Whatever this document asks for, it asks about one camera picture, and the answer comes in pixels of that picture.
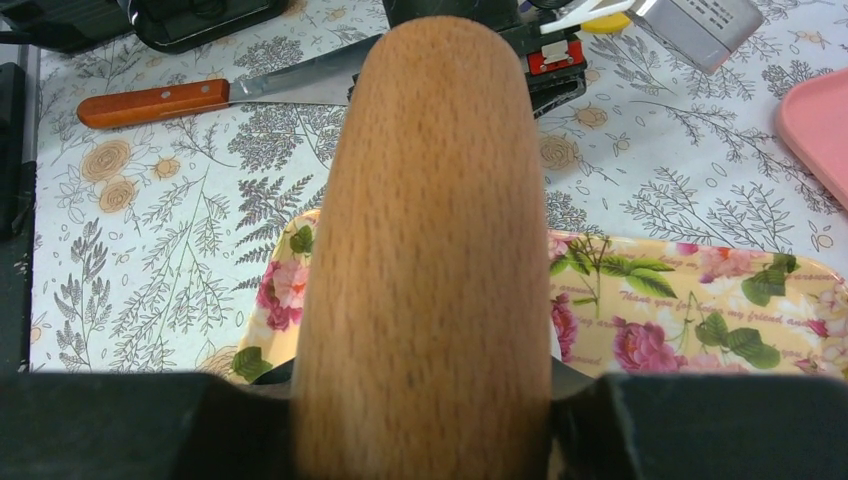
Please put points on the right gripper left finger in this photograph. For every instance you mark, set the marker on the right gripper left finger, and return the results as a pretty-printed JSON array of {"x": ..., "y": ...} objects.
[{"x": 142, "y": 426}]

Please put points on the metal scraper red handle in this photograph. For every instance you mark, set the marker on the metal scraper red handle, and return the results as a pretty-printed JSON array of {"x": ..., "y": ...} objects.
[{"x": 325, "y": 80}]

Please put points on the floral cutting board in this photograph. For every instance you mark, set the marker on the floral cutting board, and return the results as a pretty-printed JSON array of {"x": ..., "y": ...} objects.
[{"x": 598, "y": 303}]

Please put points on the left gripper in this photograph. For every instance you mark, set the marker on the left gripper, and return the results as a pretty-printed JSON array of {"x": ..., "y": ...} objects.
[{"x": 554, "y": 63}]

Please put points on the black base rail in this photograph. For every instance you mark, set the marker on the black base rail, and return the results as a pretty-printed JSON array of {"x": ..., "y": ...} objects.
[{"x": 20, "y": 62}]

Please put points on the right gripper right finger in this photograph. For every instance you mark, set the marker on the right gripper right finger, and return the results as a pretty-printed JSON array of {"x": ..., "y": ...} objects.
[{"x": 699, "y": 426}]

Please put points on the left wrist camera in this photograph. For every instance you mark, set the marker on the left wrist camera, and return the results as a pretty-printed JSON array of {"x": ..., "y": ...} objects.
[{"x": 702, "y": 33}]

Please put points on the pink plastic tray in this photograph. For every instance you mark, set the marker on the pink plastic tray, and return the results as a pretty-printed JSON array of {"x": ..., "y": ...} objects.
[{"x": 811, "y": 120}]

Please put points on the yellow round token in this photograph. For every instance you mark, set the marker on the yellow round token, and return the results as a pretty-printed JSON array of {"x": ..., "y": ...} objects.
[{"x": 610, "y": 24}]

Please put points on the wooden double-ended roller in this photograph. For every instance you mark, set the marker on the wooden double-ended roller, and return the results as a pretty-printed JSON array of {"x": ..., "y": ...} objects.
[{"x": 424, "y": 351}]

